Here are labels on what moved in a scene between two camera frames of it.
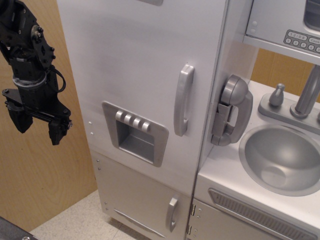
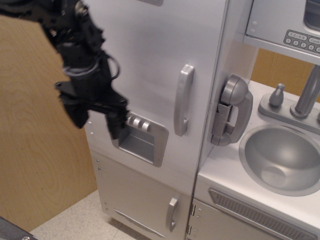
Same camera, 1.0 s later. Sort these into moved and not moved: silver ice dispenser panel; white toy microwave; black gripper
Moved: black gripper
Not moved: silver ice dispenser panel; white toy microwave
